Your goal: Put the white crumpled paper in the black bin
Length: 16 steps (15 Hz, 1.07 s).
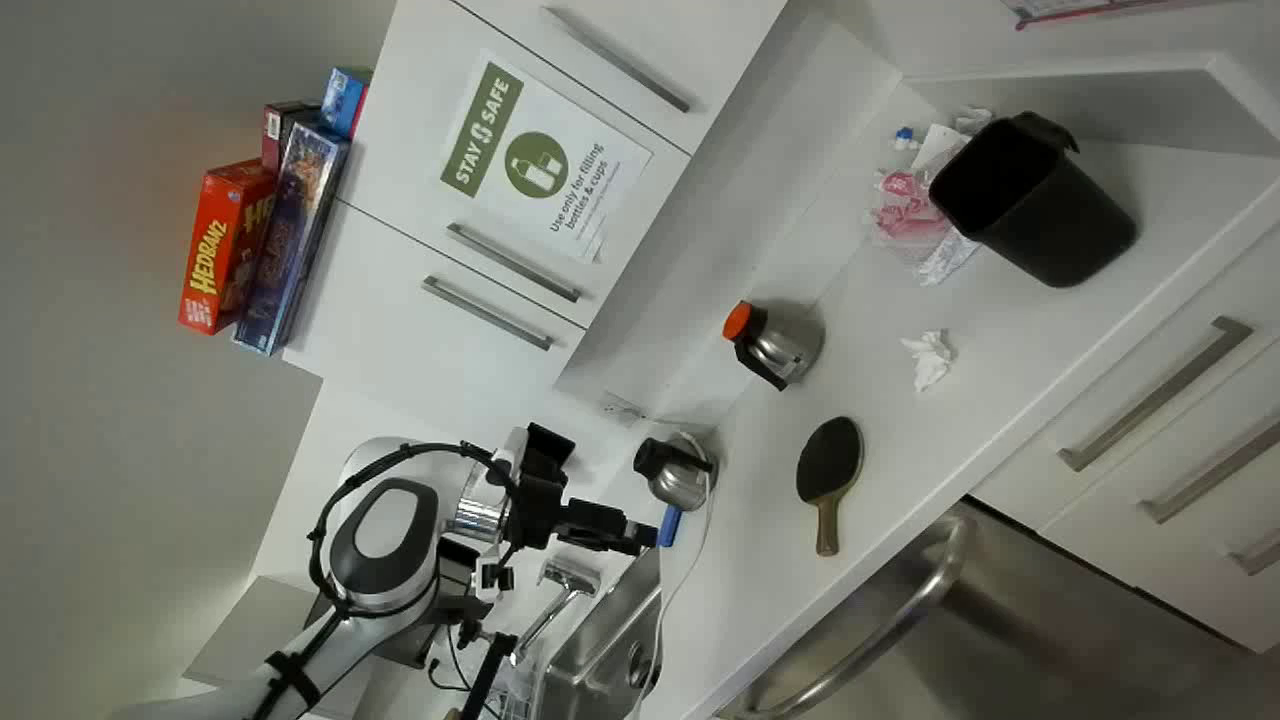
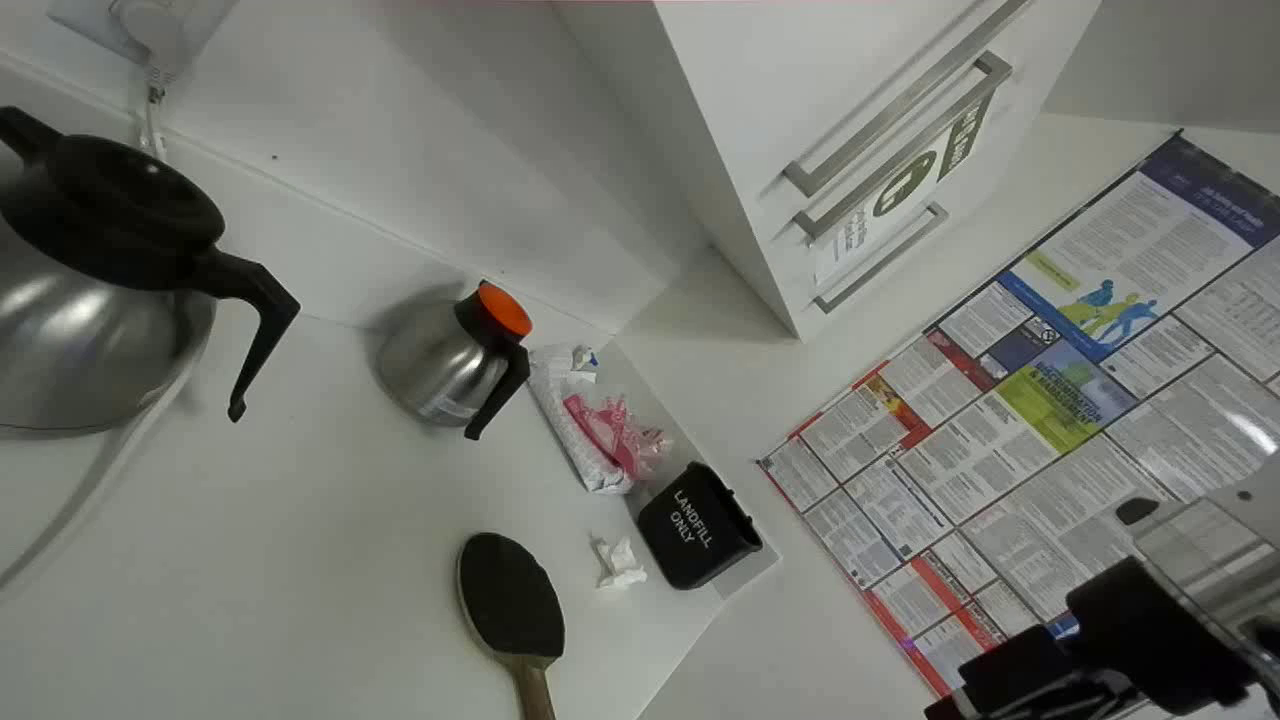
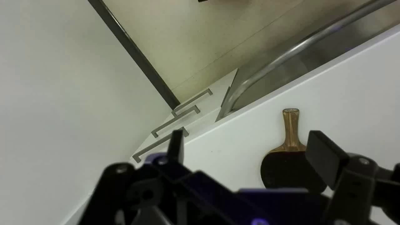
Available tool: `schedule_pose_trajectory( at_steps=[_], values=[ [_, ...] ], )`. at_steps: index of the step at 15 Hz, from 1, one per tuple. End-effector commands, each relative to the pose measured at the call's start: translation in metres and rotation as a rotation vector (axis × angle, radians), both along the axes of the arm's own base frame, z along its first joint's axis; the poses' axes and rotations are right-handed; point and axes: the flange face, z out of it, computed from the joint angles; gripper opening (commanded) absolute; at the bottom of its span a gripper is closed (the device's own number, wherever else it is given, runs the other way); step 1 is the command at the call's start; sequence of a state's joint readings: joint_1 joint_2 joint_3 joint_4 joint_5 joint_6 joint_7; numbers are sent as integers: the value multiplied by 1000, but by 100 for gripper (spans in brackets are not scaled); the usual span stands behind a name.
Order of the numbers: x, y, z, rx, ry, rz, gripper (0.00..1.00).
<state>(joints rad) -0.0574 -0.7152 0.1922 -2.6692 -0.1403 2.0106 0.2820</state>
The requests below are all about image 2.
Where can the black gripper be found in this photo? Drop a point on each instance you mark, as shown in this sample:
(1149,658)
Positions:
(1153,635)

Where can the white paper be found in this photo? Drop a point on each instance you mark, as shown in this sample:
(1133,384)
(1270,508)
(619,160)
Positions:
(619,561)

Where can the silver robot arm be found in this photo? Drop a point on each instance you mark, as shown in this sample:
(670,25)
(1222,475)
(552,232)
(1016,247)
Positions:
(1222,545)

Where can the black landfill bin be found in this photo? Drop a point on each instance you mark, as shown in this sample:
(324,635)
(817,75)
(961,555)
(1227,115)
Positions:
(700,534)

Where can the small clear crumpled wrapper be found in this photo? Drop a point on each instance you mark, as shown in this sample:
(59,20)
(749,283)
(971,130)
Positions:
(580,356)

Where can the green white sign sticker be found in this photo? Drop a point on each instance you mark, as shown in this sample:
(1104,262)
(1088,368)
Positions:
(910,182)

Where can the white cabinet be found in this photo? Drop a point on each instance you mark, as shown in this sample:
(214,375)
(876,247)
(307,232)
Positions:
(723,106)

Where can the steel carafe orange lid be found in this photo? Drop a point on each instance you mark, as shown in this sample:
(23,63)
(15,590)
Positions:
(427,363)

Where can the large steel coffee pot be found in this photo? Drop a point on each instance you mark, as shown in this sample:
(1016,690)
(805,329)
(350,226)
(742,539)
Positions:
(80,334)

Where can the printed wall poster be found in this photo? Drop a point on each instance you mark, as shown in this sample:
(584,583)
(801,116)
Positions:
(1013,442)

